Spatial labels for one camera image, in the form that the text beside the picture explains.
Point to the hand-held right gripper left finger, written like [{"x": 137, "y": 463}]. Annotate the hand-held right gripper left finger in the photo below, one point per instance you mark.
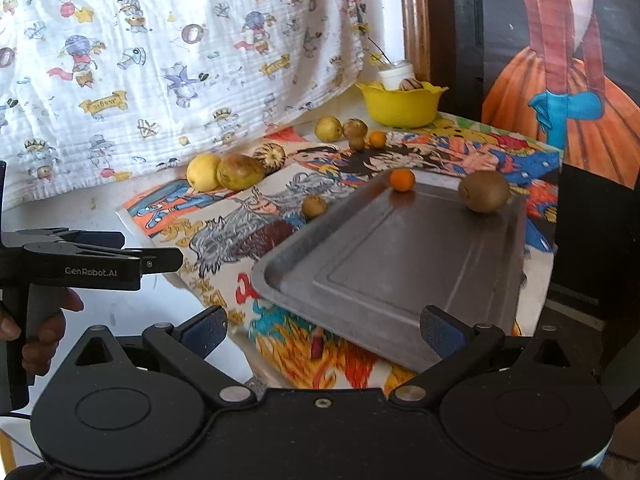
[{"x": 207, "y": 327}]

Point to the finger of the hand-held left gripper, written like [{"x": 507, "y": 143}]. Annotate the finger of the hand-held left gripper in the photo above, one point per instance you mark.
[
  {"x": 100, "y": 238},
  {"x": 160, "y": 261}
]

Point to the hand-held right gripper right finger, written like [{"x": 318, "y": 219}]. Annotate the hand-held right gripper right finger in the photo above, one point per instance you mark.
[{"x": 437, "y": 332}]

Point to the metal tray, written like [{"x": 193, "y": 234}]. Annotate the metal tray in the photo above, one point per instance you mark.
[{"x": 400, "y": 270}]

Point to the yellow lemon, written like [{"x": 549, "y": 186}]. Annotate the yellow lemon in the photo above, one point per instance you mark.
[{"x": 203, "y": 172}]

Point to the green-brown mango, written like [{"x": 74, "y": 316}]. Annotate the green-brown mango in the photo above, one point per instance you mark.
[{"x": 241, "y": 172}]

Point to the striped melon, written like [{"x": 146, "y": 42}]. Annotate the striped melon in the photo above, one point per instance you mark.
[{"x": 269, "y": 155}]

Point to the small brown kiwi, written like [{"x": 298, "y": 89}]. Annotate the small brown kiwi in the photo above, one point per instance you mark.
[{"x": 314, "y": 206}]

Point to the small orange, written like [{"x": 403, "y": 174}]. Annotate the small orange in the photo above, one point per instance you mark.
[
  {"x": 377, "y": 139},
  {"x": 402, "y": 180}
]

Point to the yellow apple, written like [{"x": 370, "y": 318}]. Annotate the yellow apple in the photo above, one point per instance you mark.
[{"x": 328, "y": 128}]

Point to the person's left hand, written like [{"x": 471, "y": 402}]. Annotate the person's left hand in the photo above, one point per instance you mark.
[{"x": 47, "y": 345}]

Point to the cartoon boys poster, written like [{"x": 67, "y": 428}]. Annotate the cartoon boys poster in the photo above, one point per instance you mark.
[{"x": 150, "y": 205}]

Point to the large brown kiwi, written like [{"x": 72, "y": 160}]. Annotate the large brown kiwi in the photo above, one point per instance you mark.
[{"x": 483, "y": 191}]

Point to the colourful cartoon poster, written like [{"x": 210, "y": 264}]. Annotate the colourful cartoon poster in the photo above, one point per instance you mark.
[{"x": 450, "y": 150}]

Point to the printed white blanket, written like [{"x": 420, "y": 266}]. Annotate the printed white blanket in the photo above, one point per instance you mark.
[{"x": 150, "y": 60}]

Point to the tiny brown fruit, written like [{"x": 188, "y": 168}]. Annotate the tiny brown fruit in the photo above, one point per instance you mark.
[{"x": 356, "y": 144}]

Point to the brown round fruit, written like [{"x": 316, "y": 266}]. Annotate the brown round fruit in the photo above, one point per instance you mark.
[{"x": 356, "y": 128}]

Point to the yellow bowl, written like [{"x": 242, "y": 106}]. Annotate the yellow bowl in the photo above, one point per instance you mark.
[{"x": 400, "y": 107}]

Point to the white cup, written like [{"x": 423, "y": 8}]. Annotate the white cup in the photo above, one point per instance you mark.
[{"x": 395, "y": 72}]

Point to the dry twig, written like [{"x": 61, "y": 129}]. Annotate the dry twig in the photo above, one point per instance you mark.
[{"x": 376, "y": 50}]

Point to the black panel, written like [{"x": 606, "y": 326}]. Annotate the black panel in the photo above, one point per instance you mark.
[{"x": 465, "y": 35}]

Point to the wall poster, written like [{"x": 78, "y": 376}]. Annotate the wall poster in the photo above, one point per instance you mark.
[{"x": 565, "y": 110}]

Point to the wooden frame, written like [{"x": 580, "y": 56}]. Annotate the wooden frame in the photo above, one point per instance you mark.
[{"x": 414, "y": 20}]

